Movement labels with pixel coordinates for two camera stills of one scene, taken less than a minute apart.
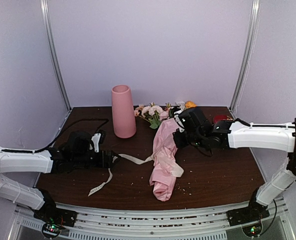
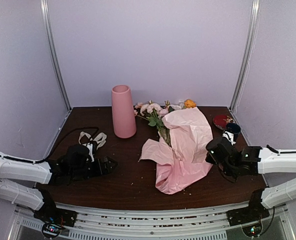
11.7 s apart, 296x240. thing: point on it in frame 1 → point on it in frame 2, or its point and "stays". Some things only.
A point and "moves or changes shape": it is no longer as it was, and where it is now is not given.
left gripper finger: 115,154 → 111,162
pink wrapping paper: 163,177 moves or changes shape
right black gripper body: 192,140 → 225,170
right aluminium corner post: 251,39 stays
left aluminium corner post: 53,51 stays
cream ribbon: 175,170 moves or changes shape
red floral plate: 219,117 stays
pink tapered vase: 124,118 stays
